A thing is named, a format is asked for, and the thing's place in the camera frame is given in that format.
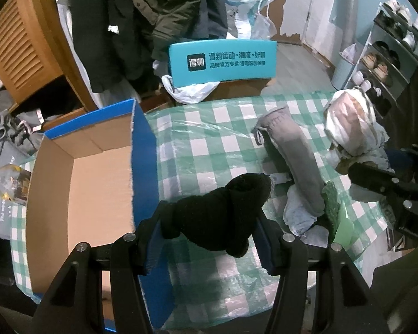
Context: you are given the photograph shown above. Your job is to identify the blue cardboard box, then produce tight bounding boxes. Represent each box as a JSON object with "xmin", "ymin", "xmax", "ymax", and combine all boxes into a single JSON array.
[{"xmin": 25, "ymin": 98, "xmax": 176, "ymax": 333}]

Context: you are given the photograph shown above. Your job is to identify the pale trash bin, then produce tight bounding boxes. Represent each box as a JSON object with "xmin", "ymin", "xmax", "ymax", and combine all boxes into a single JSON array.
[{"xmin": 331, "ymin": 43, "xmax": 360, "ymax": 91}]

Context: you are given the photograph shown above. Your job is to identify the small white cloth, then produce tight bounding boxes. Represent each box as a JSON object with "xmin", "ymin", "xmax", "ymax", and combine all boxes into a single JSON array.
[{"xmin": 268, "ymin": 173, "xmax": 294, "ymax": 186}]

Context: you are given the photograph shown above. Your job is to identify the dark hanging jacket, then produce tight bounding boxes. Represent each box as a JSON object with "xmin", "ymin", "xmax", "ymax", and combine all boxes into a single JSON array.
[{"xmin": 70, "ymin": 0, "xmax": 229, "ymax": 93}]

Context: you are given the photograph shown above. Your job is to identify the white door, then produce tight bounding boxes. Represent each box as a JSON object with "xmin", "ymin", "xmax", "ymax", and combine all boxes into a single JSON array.
[{"xmin": 302, "ymin": 0, "xmax": 356, "ymax": 70}]

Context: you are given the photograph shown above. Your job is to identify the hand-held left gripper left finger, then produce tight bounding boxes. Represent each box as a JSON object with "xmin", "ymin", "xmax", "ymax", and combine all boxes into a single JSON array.
[{"xmin": 31, "ymin": 203, "xmax": 168, "ymax": 334}]

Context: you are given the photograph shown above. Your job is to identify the blue white plastic bag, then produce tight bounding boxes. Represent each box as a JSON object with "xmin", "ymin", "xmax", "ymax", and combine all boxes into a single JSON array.
[{"xmin": 221, "ymin": 0, "xmax": 277, "ymax": 40}]

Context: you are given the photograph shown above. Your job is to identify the grey hooded sweatshirt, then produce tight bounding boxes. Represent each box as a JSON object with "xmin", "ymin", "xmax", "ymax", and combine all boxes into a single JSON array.
[{"xmin": 0, "ymin": 109, "xmax": 45, "ymax": 237}]

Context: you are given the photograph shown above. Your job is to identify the grey shoe rack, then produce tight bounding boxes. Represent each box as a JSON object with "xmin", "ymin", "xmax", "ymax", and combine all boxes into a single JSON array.
[{"xmin": 354, "ymin": 2, "xmax": 418, "ymax": 102}]

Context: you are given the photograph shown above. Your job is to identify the teal printed box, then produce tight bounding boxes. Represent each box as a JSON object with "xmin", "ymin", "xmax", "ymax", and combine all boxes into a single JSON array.
[{"xmin": 168, "ymin": 40, "xmax": 277, "ymax": 87}]

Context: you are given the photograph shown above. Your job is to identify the black knit sock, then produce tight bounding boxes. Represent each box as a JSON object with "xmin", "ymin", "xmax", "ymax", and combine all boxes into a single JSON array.
[{"xmin": 160, "ymin": 173, "xmax": 273, "ymax": 259}]

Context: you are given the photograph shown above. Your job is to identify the dark green scouring pad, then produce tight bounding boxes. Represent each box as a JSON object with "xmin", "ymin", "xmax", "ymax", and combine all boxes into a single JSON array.
[{"xmin": 321, "ymin": 180, "xmax": 341, "ymax": 244}]

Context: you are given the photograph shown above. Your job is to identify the pale blue grey cloth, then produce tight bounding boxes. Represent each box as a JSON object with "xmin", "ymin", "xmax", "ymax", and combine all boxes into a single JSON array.
[{"xmin": 283, "ymin": 184, "xmax": 330, "ymax": 247}]

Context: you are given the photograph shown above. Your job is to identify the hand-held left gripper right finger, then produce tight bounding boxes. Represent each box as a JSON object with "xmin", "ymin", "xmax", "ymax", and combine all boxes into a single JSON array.
[{"xmin": 254, "ymin": 209, "xmax": 391, "ymax": 334}]

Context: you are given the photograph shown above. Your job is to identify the brown cardboard box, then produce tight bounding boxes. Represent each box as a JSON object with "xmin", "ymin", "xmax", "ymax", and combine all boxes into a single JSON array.
[{"xmin": 209, "ymin": 77, "xmax": 273, "ymax": 102}]

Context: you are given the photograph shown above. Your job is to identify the group of shoes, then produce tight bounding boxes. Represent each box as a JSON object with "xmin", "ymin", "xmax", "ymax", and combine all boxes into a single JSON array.
[{"xmin": 359, "ymin": 0, "xmax": 418, "ymax": 89}]

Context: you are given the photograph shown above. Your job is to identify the white plastic bundle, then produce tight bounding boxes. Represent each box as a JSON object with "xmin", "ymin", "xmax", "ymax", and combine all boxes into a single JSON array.
[{"xmin": 325, "ymin": 89, "xmax": 387, "ymax": 157}]

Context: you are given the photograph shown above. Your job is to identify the yellow clear packet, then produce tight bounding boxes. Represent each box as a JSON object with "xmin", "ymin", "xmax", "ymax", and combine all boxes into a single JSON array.
[{"xmin": 0, "ymin": 163, "xmax": 33, "ymax": 205}]

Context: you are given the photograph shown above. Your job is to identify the wooden chair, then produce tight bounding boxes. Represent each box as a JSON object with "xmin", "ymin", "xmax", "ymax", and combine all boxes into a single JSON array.
[{"xmin": 0, "ymin": 0, "xmax": 98, "ymax": 112}]

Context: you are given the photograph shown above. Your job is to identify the green checkered tablecloth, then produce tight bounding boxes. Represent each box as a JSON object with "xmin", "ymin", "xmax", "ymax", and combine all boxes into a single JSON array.
[{"xmin": 10, "ymin": 90, "xmax": 398, "ymax": 331}]

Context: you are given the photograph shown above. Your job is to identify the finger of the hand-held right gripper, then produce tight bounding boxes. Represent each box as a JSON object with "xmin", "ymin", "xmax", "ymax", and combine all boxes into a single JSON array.
[
  {"xmin": 386, "ymin": 145, "xmax": 418, "ymax": 184},
  {"xmin": 347, "ymin": 162, "xmax": 410, "ymax": 201}
]

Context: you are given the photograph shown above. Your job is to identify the light green cloth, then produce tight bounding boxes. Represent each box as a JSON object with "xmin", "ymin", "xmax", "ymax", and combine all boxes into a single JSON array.
[{"xmin": 329, "ymin": 200, "xmax": 356, "ymax": 248}]

